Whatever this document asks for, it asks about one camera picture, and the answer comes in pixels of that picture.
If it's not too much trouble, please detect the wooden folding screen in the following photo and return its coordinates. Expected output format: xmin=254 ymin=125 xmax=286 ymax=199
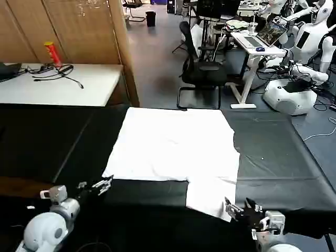
xmin=0 ymin=0 xmax=140 ymax=107

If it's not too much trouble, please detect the black computer case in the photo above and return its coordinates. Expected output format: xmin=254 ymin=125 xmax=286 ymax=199
xmin=166 ymin=0 xmax=185 ymax=15

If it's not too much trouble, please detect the pale cloth pile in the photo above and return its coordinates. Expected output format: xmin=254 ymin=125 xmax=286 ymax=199
xmin=225 ymin=19 xmax=249 ymax=30

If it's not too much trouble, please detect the black side table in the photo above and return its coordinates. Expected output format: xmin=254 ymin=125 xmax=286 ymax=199
xmin=0 ymin=103 xmax=130 ymax=184

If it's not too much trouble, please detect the white standing desk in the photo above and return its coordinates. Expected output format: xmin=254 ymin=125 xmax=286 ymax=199
xmin=229 ymin=30 xmax=287 ymax=110

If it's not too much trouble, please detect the black cable bundle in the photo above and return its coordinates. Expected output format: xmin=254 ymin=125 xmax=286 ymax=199
xmin=26 ymin=64 xmax=85 ymax=90

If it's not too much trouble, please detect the black monitor on stand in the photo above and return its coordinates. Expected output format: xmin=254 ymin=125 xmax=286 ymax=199
xmin=172 ymin=0 xmax=224 ymax=56

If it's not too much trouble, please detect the black metal-frame chair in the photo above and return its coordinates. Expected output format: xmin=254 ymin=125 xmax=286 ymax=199
xmin=122 ymin=0 xmax=146 ymax=23

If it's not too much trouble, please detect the red can yellow lid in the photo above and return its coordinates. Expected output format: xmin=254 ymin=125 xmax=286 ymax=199
xmin=44 ymin=41 xmax=64 ymax=68

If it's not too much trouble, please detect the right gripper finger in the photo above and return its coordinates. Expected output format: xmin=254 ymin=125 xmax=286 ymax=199
xmin=245 ymin=198 xmax=264 ymax=214
xmin=224 ymin=196 xmax=244 ymax=220

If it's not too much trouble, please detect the white plastic bag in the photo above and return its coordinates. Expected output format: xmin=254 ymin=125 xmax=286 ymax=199
xmin=190 ymin=23 xmax=204 ymax=54

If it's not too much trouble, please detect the black table cover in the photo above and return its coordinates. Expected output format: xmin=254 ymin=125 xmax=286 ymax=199
xmin=52 ymin=106 xmax=336 ymax=238

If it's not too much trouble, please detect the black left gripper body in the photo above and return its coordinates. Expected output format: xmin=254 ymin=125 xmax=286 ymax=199
xmin=75 ymin=184 xmax=104 ymax=208

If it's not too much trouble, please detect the white table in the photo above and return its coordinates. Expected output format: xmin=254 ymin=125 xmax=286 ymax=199
xmin=0 ymin=62 xmax=124 ymax=107

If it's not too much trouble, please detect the black office chair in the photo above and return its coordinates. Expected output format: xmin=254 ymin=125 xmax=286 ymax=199
xmin=177 ymin=20 xmax=228 ymax=110

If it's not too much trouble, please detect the white humanoid robot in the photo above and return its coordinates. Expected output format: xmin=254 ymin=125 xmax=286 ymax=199
xmin=258 ymin=0 xmax=316 ymax=23
xmin=262 ymin=0 xmax=336 ymax=117

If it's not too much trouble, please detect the black trash bin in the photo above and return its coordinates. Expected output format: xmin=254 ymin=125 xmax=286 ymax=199
xmin=145 ymin=10 xmax=157 ymax=27

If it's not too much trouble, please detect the open silver laptop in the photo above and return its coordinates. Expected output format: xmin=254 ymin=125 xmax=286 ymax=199
xmin=243 ymin=20 xmax=288 ymax=49

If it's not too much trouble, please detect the brown wooden board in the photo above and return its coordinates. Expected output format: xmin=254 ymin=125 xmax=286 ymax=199
xmin=0 ymin=175 xmax=55 ymax=198

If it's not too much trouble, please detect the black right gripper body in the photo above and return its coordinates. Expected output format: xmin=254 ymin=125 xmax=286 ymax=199
xmin=237 ymin=206 xmax=263 ymax=232

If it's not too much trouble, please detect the white printed t-shirt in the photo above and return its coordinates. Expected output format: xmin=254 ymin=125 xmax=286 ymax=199
xmin=101 ymin=107 xmax=241 ymax=223

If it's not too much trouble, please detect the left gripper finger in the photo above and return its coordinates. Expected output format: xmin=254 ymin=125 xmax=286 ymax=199
xmin=97 ymin=182 xmax=113 ymax=197
xmin=91 ymin=175 xmax=114 ymax=188

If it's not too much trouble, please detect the white floor cable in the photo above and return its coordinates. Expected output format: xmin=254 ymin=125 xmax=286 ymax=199
xmin=303 ymin=117 xmax=336 ymax=142

